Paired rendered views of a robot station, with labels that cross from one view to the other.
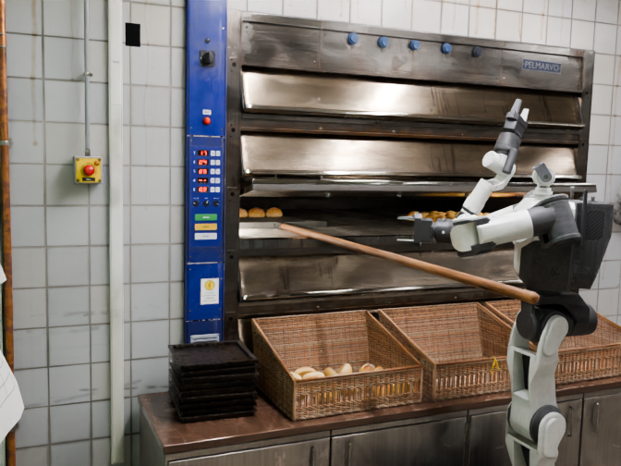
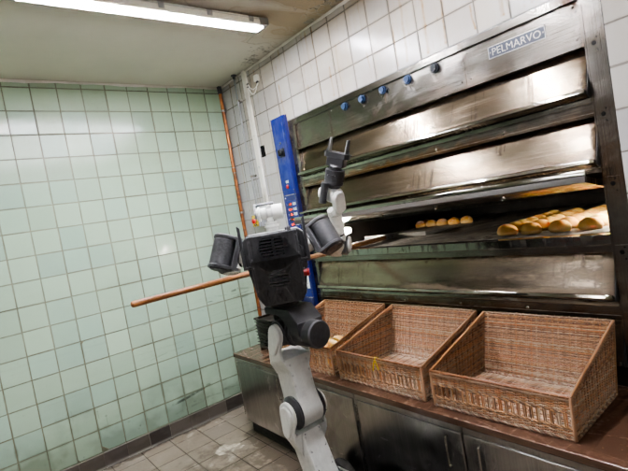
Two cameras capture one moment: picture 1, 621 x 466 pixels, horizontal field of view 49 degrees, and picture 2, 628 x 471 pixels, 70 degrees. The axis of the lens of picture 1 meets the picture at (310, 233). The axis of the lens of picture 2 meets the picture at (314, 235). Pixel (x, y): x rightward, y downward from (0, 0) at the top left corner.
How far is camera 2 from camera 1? 3.38 m
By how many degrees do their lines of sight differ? 75
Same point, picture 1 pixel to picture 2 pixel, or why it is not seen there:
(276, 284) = (335, 278)
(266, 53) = (308, 136)
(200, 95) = (283, 174)
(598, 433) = not seen: outside the picture
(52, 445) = not seen: hidden behind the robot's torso
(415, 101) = (391, 135)
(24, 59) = (241, 175)
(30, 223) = not seen: hidden behind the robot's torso
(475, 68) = (438, 84)
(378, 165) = (373, 192)
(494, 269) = (497, 278)
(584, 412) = (466, 449)
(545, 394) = (289, 387)
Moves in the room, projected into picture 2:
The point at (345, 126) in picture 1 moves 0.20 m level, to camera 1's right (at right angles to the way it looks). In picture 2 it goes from (351, 169) to (363, 164)
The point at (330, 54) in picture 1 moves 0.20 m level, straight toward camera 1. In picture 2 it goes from (336, 122) to (305, 126)
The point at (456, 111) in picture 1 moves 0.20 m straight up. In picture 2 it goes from (421, 132) to (415, 92)
